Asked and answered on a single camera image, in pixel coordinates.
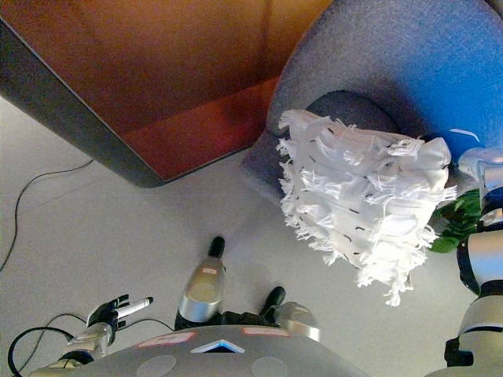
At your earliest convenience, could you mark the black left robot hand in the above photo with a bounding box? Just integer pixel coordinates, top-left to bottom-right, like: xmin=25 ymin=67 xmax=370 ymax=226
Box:
xmin=83 ymin=293 xmax=155 ymax=331

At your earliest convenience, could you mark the white fringed pillow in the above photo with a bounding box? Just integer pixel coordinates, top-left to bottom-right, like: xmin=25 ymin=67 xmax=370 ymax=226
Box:
xmin=274 ymin=108 xmax=459 ymax=308

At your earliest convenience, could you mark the silver left robot leg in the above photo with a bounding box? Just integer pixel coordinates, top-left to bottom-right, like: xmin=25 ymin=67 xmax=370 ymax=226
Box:
xmin=174 ymin=235 xmax=228 ymax=331

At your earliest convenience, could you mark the silver robot leg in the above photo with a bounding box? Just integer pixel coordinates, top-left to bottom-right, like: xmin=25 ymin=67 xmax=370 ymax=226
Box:
xmin=258 ymin=285 xmax=322 ymax=343
xmin=174 ymin=235 xmax=228 ymax=331

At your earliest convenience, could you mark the grey robot torso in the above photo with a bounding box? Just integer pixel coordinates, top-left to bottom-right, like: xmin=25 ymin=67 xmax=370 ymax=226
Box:
xmin=64 ymin=324 xmax=373 ymax=377

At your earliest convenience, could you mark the silver right robot leg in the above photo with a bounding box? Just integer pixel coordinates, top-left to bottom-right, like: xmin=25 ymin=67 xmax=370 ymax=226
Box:
xmin=258 ymin=285 xmax=322 ymax=343

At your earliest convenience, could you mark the brown wooden cabinet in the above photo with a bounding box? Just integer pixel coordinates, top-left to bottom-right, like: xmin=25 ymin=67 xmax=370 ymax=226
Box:
xmin=0 ymin=0 xmax=336 ymax=190

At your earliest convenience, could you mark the green leafy plant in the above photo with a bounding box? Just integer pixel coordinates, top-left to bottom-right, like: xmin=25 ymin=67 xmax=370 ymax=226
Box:
xmin=428 ymin=187 xmax=483 ymax=254

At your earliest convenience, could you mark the grey fabric armchair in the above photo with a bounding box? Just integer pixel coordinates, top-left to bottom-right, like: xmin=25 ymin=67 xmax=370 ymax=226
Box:
xmin=240 ymin=0 xmax=503 ymax=202

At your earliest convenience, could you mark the thin dark floor cable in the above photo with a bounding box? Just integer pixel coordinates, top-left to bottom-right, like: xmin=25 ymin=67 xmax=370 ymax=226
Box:
xmin=0 ymin=158 xmax=96 ymax=273

